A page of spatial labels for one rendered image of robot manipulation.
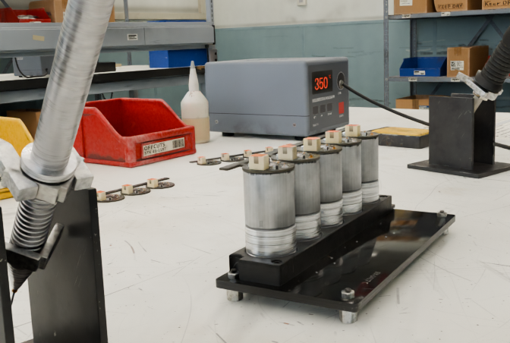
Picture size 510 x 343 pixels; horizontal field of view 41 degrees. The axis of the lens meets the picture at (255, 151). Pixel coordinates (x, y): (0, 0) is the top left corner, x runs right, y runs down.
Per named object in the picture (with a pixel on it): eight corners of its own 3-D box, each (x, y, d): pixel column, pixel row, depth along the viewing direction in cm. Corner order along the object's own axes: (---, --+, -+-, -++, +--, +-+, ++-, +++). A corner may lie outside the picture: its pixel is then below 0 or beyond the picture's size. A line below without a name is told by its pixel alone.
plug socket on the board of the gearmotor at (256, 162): (272, 168, 32) (271, 153, 32) (262, 171, 31) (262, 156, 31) (257, 166, 32) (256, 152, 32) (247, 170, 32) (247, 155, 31)
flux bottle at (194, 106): (212, 140, 86) (209, 59, 84) (207, 143, 83) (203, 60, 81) (186, 140, 86) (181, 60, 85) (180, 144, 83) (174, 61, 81)
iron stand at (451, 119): (453, 214, 60) (514, 128, 54) (388, 150, 64) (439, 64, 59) (492, 202, 63) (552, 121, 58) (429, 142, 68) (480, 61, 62)
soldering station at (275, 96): (351, 130, 90) (350, 56, 89) (308, 142, 81) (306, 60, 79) (256, 125, 99) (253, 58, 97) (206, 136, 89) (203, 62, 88)
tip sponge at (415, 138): (444, 142, 77) (444, 128, 77) (420, 149, 73) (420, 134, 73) (386, 137, 82) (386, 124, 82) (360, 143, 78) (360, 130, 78)
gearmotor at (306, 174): (328, 247, 36) (327, 152, 35) (308, 261, 34) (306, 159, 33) (288, 242, 37) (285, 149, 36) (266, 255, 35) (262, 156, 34)
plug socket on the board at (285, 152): (299, 158, 34) (298, 144, 34) (291, 161, 34) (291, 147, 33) (284, 157, 35) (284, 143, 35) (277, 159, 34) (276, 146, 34)
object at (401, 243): (347, 220, 46) (347, 203, 46) (455, 231, 42) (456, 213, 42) (215, 301, 32) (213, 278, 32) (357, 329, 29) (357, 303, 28)
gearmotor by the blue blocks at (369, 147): (385, 210, 43) (384, 130, 42) (370, 220, 41) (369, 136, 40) (348, 207, 44) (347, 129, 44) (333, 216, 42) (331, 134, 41)
